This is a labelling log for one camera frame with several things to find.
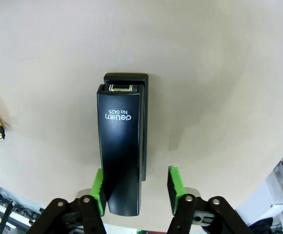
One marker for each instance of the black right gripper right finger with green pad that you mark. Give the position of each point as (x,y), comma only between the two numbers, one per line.
(195,214)

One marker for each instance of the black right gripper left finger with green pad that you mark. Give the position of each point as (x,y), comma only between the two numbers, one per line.
(85,214)

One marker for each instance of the black deli stapler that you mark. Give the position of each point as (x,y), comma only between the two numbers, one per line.
(119,146)

